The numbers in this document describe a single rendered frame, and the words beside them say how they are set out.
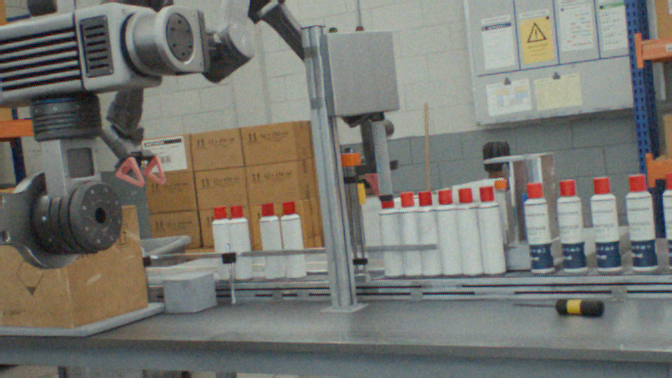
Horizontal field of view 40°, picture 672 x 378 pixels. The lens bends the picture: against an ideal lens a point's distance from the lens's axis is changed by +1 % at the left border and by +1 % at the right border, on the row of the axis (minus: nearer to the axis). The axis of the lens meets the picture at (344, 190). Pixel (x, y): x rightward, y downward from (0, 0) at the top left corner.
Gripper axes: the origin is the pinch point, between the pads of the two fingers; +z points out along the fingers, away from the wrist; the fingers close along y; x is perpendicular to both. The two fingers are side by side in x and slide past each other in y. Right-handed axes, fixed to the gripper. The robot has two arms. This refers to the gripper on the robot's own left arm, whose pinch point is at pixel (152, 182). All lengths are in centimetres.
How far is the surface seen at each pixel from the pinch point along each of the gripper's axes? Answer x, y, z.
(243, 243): -5.4, 6.5, 29.1
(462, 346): -54, -49, 89
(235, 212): -9.7, 6.4, 21.6
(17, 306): 35.8, -29.7, 6.6
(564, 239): -72, -6, 87
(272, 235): -14.3, 4.7, 34.1
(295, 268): -13.3, 4.0, 45.0
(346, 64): -66, -14, 25
